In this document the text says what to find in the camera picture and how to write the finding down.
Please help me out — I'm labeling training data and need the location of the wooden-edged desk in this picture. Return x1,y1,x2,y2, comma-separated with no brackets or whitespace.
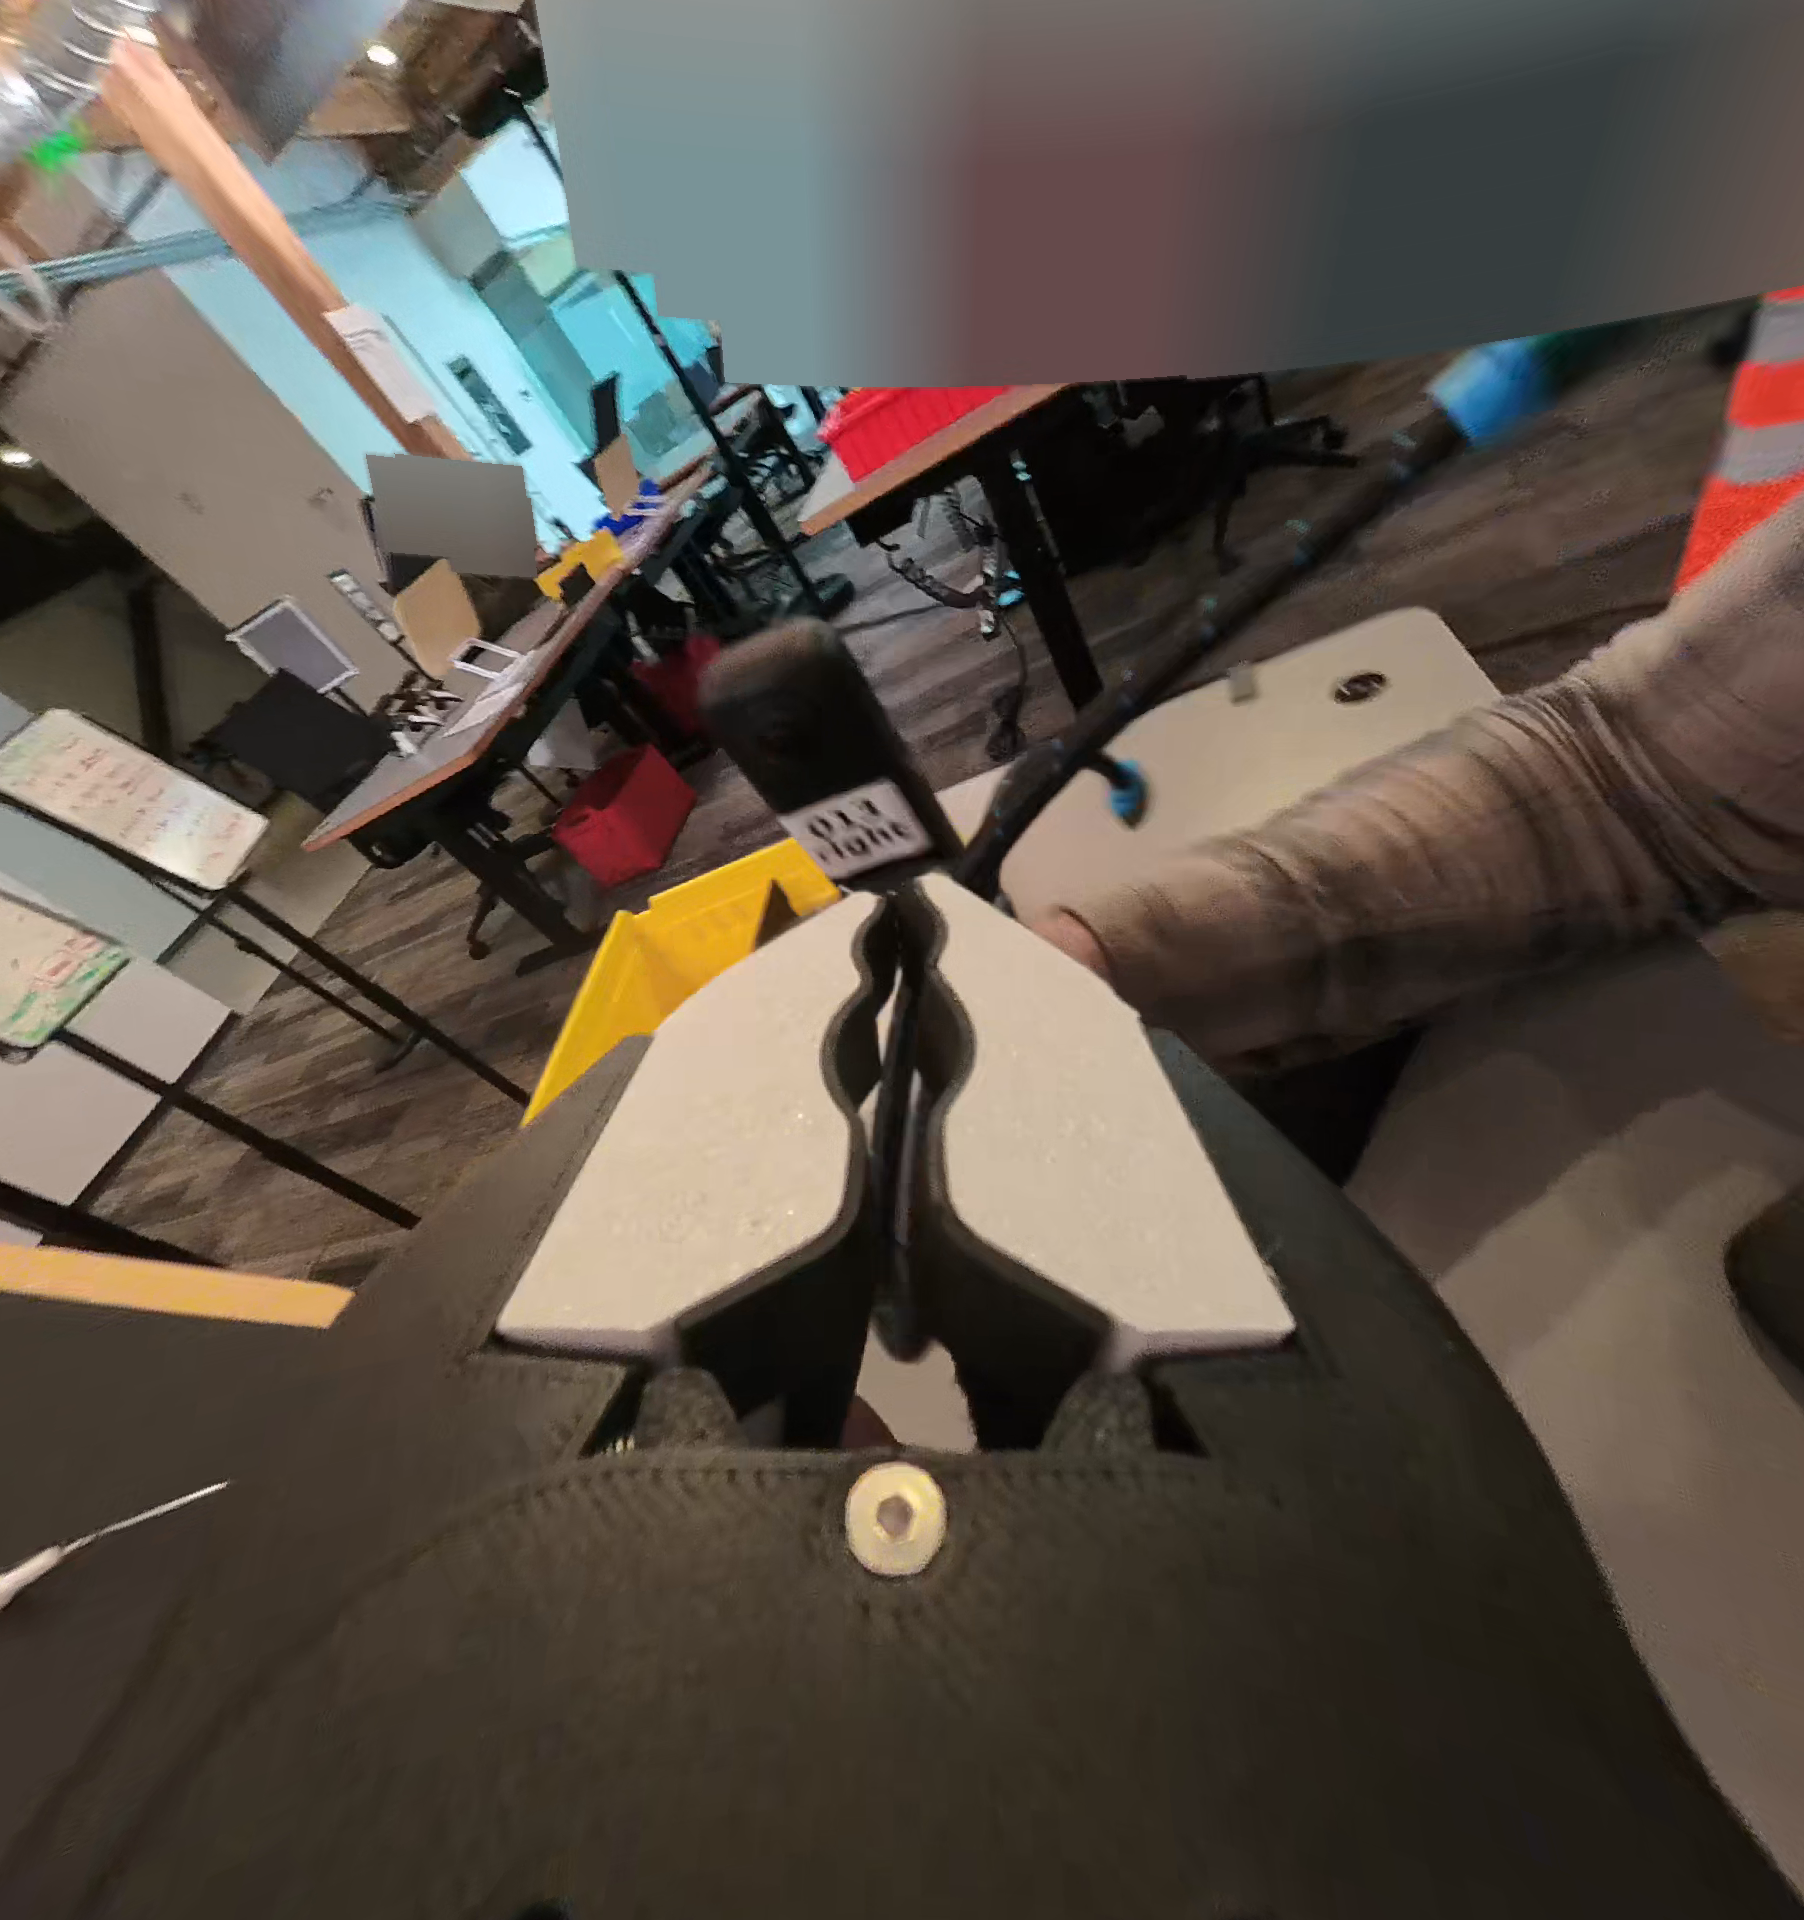
797,381,1277,714

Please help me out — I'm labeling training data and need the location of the long grey desk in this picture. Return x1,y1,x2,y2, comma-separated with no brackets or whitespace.
302,480,724,968

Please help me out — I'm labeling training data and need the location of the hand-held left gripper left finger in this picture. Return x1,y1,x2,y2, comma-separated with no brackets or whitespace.
494,887,907,1452

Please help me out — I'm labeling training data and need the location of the whiteboard with green writing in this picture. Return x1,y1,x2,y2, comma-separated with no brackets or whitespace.
0,869,422,1232

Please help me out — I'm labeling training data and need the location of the wooden-edged black board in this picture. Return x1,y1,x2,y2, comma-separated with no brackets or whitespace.
0,1237,394,1920

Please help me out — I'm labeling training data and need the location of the black office chair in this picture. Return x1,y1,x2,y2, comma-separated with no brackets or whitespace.
189,666,394,819

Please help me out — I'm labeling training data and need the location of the person's right hand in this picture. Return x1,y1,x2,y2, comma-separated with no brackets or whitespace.
1014,904,1118,985

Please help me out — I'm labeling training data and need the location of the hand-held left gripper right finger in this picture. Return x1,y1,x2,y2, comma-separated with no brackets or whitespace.
906,876,1301,1452

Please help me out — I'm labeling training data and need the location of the red storage bin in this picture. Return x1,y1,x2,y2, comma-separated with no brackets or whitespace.
554,743,697,887
628,630,724,737

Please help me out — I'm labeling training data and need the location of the black braided hdmi cable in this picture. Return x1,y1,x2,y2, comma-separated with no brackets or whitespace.
864,334,1594,1358

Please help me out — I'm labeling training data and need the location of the white paper notice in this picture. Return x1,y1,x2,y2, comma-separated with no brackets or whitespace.
325,304,439,425

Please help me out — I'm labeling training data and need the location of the orange traffic cone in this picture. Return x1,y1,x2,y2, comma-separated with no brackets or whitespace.
1671,276,1804,596

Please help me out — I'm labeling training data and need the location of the whiteboard on black stand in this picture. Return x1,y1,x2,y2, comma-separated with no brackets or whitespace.
0,708,532,1109

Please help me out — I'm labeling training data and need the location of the grey framed picture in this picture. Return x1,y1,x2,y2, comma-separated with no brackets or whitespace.
228,596,360,695

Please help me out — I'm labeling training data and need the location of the round silver duct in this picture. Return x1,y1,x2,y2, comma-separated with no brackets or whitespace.
0,0,160,183

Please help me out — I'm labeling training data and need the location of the white bead on wire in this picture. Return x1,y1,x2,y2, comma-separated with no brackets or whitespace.
0,1482,228,1622

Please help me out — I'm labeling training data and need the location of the long red plastic bin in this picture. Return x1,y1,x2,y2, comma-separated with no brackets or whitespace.
820,388,1054,482

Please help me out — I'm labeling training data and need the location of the tan black open case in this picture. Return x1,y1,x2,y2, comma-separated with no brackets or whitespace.
392,558,484,678

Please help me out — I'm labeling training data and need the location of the person's right forearm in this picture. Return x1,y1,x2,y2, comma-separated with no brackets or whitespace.
1083,449,1804,1068

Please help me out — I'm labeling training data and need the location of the yellow plastic bin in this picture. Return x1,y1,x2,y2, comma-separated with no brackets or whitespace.
519,839,844,1126

